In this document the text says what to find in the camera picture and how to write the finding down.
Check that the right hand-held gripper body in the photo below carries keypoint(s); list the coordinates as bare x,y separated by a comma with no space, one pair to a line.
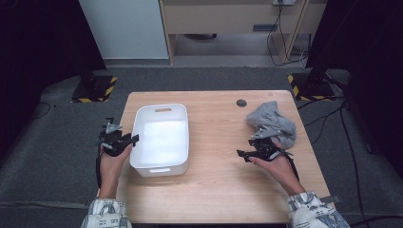
264,148

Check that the white cabinet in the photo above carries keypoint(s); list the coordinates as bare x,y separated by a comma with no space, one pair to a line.
126,28

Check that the black curtain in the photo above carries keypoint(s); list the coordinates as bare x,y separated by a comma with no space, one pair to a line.
374,47
38,47

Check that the grey tape piece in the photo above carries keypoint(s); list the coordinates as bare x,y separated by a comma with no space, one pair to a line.
334,199

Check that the person's right hand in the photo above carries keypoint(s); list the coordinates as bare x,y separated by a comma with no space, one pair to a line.
278,167

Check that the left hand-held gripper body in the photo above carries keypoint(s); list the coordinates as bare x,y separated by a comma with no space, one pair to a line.
114,142

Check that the round black table grommet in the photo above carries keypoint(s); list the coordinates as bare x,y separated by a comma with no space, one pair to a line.
241,103

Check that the white power strip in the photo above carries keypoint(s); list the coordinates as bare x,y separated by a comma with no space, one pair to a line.
285,2

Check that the black stand with striped base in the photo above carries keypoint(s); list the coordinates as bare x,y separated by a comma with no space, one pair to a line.
95,88
312,87

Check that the grey shorts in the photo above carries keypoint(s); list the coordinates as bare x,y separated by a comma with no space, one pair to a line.
275,123

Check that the person's left hand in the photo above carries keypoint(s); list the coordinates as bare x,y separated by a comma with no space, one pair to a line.
111,171

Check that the white plastic bin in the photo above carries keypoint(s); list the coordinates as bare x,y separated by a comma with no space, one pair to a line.
163,142

